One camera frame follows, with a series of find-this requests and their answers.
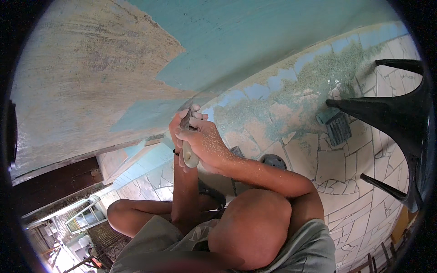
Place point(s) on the person's right hand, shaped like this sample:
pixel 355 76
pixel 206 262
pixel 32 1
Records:
pixel 206 143

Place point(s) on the person's left hand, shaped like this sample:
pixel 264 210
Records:
pixel 177 123

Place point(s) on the person's left fingers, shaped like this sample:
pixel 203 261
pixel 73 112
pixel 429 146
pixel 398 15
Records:
pixel 198 112

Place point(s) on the person's right fingers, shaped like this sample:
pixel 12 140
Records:
pixel 180 145

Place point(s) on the black wrist band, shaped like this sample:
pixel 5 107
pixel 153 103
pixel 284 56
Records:
pixel 175 152

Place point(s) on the dark round disc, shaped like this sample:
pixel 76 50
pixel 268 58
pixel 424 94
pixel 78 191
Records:
pixel 273 161

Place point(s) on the person's legs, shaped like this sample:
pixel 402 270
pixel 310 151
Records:
pixel 252 225

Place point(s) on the green framed window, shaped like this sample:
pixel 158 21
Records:
pixel 85 216

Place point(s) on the rusty metal grate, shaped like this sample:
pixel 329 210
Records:
pixel 107 240

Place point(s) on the green scrub brush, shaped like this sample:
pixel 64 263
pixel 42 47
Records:
pixel 336 128

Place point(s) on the yard clutter heap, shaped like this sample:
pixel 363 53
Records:
pixel 65 249

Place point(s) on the person's body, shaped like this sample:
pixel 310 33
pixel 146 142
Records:
pixel 307 245

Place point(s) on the black plastic chair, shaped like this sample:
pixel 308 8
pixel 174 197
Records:
pixel 396 116

